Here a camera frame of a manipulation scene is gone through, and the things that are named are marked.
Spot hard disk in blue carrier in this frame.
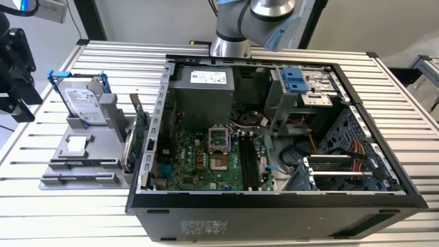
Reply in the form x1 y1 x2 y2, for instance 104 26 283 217
45 68 109 127

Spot green graphics card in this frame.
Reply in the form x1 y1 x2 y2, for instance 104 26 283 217
124 93 151 172

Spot thin wire locking lever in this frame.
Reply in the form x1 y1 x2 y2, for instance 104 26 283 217
225 127 237 154

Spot green motherboard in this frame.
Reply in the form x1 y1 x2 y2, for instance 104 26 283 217
153 128 277 192

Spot CPU socket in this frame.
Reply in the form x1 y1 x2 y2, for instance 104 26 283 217
208 153 229 172

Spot blue plastic drive latch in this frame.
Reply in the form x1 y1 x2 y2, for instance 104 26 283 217
281 66 307 94

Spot RAM stick with black chips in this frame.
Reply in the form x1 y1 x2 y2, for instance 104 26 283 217
51 160 119 166
57 174 113 181

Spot orange yellow wire bundle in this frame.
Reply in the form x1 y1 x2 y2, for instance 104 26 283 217
346 138 370 186

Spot grey parts rack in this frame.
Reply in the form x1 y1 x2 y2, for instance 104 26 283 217
37 94 152 191

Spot perforated metal disk bay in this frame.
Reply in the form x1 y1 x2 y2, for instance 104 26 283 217
283 153 378 192

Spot black camera cable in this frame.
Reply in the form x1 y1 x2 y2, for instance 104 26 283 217
0 0 40 17

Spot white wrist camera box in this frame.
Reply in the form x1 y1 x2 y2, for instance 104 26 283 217
32 0 68 24

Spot black data cable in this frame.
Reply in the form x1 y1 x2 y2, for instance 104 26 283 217
277 140 368 173

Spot black metal stand post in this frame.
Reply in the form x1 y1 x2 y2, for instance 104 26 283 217
303 0 330 49
73 0 108 42

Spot grey power supply unit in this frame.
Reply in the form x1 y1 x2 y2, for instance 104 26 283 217
169 65 236 129

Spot metal socket cover frame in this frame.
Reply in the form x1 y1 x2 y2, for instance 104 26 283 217
207 124 229 155

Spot black and silver PC case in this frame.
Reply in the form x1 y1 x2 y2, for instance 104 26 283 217
124 53 430 242

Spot grey metal side table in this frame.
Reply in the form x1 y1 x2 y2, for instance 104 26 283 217
407 54 439 115

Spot yellow black power wires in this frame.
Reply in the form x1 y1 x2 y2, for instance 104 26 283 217
228 110 272 130

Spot silver CPU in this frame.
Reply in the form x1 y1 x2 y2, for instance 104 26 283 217
67 137 87 151

